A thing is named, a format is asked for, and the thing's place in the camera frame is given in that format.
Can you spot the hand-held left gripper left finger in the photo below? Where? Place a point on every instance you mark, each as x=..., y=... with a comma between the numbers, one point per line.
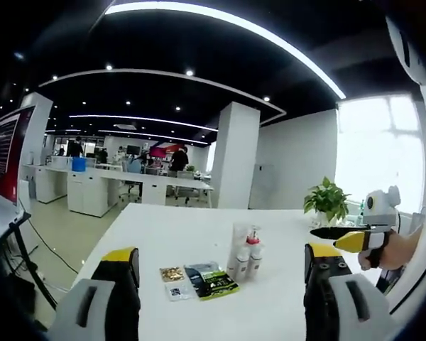
x=117, y=284

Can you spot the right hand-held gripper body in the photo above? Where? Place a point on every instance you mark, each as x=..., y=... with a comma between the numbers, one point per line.
x=381, y=206

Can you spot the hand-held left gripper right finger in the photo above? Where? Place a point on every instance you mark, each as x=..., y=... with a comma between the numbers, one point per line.
x=323, y=280

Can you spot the gold skincare sachet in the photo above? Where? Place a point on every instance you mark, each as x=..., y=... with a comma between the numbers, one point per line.
x=172, y=273

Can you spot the clear skincare sachet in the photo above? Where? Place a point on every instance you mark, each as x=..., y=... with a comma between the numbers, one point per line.
x=179, y=291

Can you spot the white skincare tube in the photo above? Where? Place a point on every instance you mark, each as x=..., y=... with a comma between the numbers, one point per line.
x=239, y=234

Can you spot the green black skincare sachet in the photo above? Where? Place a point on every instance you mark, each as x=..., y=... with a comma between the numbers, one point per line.
x=213, y=280

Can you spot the person's right hand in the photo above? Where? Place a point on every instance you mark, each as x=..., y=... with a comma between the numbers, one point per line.
x=397, y=250

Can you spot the small white box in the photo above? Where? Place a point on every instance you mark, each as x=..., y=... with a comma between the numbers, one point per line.
x=315, y=223

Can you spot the potted green plant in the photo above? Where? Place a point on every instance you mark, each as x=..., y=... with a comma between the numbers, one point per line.
x=326, y=199

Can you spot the dark patterned cloth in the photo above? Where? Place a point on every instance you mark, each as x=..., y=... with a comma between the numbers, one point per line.
x=387, y=280

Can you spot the bright window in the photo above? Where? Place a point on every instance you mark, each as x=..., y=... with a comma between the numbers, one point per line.
x=372, y=149

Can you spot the white office desk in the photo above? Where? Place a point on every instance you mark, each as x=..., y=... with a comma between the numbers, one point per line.
x=88, y=192
x=46, y=181

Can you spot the black monitor stand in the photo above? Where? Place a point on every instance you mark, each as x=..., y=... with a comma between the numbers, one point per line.
x=21, y=219

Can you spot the white square pillar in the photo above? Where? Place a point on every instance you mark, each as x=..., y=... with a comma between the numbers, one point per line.
x=234, y=156
x=39, y=128

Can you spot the blue box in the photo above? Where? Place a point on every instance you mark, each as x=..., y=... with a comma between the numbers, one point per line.
x=79, y=164

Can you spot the white chest device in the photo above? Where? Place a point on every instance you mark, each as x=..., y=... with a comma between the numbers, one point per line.
x=395, y=39

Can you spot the dark red monitor screen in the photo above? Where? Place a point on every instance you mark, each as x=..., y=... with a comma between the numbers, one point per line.
x=7, y=152

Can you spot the long ceiling light strip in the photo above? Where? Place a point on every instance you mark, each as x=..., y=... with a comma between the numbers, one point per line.
x=287, y=42

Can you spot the group of ceiling spotlights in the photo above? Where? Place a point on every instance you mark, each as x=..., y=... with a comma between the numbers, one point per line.
x=189, y=72

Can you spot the red wall poster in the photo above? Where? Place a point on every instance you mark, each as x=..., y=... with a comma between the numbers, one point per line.
x=163, y=151

